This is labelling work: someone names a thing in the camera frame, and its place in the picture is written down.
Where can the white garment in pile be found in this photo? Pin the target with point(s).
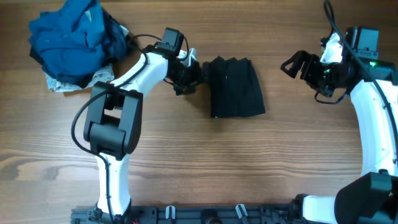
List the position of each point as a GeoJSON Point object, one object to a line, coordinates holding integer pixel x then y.
{"type": "Point", "coordinates": [115, 47]}

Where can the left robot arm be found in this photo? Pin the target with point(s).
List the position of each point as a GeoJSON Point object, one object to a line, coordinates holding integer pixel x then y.
{"type": "Point", "coordinates": [114, 119]}

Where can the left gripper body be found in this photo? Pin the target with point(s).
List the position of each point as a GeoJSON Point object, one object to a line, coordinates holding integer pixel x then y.
{"type": "Point", "coordinates": [185, 74]}

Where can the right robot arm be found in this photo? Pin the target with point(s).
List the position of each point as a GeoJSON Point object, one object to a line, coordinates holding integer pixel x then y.
{"type": "Point", "coordinates": [372, 86]}

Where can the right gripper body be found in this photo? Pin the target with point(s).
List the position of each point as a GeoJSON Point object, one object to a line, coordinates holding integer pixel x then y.
{"type": "Point", "coordinates": [321, 76]}

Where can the black polo shirt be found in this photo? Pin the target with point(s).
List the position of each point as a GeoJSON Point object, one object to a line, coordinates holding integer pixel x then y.
{"type": "Point", "coordinates": [234, 88]}

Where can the blue shirt on pile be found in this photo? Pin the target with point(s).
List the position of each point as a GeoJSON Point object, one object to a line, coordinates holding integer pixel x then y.
{"type": "Point", "coordinates": [69, 40]}

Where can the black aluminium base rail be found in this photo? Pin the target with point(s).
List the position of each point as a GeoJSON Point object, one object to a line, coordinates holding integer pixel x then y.
{"type": "Point", "coordinates": [273, 213]}

